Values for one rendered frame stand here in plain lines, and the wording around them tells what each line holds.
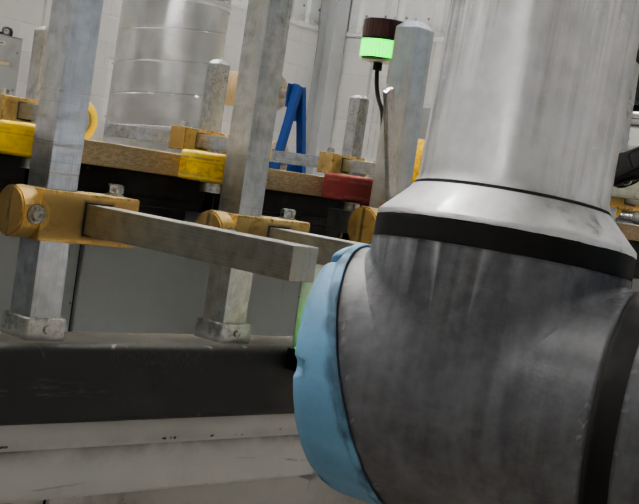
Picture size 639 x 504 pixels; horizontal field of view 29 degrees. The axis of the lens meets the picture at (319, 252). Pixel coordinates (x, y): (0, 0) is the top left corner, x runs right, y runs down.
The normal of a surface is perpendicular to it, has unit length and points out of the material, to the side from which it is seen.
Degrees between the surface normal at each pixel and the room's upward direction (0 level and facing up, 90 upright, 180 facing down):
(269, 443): 90
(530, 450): 100
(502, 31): 85
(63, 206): 90
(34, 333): 90
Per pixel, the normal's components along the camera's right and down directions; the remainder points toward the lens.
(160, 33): -0.08, 0.04
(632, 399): -0.34, -0.36
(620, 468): -0.44, 0.11
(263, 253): -0.69, -0.07
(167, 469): 0.71, 0.15
